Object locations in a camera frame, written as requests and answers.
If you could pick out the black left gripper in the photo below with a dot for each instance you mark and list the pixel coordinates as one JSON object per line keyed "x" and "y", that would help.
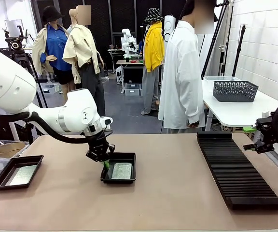
{"x": 99, "y": 149}

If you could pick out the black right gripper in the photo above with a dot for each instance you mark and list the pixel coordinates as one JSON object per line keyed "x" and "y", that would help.
{"x": 265, "y": 135}

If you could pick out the black ESD tray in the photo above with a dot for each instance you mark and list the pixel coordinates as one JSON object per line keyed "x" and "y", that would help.
{"x": 1, "y": 178}
{"x": 129, "y": 157}

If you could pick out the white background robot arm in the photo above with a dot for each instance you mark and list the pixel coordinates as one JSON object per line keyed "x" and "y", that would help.
{"x": 127, "y": 39}

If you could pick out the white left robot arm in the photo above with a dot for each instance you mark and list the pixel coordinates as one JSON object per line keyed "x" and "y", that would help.
{"x": 8, "y": 84}

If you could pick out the person's right hand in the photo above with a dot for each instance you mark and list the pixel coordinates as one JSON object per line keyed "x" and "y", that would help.
{"x": 192, "y": 124}

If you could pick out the white side table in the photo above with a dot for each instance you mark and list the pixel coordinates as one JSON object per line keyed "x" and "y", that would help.
{"x": 238, "y": 111}

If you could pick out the black slotted board rack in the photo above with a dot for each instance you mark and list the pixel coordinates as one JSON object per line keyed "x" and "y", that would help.
{"x": 235, "y": 169}

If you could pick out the grey plastic basket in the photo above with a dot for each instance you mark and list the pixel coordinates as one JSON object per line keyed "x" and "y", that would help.
{"x": 234, "y": 90}

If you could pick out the clear plastic bin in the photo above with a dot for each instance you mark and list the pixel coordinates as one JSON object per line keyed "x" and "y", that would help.
{"x": 221, "y": 78}

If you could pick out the clear storage box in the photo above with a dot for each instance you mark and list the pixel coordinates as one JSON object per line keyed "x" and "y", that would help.
{"x": 132, "y": 90}

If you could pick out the thin black light stand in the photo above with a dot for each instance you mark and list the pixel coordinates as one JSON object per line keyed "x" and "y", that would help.
{"x": 240, "y": 48}

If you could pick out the person in white shirt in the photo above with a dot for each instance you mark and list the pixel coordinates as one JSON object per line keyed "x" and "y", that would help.
{"x": 182, "y": 72}

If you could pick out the cardboard box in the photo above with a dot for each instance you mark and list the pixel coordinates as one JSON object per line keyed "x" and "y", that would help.
{"x": 9, "y": 149}

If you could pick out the background desk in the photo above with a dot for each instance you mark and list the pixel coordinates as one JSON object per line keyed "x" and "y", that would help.
{"x": 129, "y": 70}

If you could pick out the mannequin in cream jacket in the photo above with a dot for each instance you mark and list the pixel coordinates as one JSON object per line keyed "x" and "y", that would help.
{"x": 83, "y": 55}

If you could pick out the mannequin in yellow hoodie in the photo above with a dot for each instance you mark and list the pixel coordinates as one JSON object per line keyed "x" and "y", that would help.
{"x": 152, "y": 48}

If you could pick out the mannequin in blue shirt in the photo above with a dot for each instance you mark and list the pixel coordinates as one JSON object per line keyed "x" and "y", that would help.
{"x": 55, "y": 48}

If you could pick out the white cylindrical device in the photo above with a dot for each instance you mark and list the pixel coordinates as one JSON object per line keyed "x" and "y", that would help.
{"x": 169, "y": 27}

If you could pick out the patterned bucket hat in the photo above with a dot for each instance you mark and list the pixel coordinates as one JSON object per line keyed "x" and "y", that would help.
{"x": 154, "y": 15}

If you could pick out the black brimmed hat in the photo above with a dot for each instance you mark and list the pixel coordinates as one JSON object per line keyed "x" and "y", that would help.
{"x": 51, "y": 14}

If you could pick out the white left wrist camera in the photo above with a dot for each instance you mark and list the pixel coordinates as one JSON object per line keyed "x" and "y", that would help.
{"x": 106, "y": 121}

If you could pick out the black camera tripod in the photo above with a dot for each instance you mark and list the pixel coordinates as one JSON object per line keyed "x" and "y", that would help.
{"x": 14, "y": 44}

